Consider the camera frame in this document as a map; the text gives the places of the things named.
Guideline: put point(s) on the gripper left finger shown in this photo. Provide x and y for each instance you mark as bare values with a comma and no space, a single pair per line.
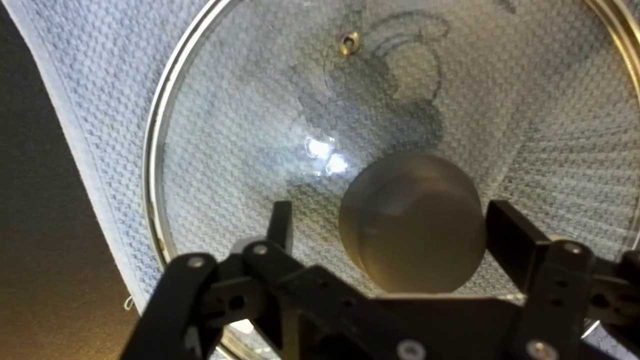
190,300

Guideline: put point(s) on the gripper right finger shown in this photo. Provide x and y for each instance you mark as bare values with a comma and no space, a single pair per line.
555,280

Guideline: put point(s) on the glass pan lid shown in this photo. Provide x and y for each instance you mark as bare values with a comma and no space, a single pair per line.
400,150

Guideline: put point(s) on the light blue woven cloth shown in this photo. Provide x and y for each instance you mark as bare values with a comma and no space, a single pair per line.
115,115

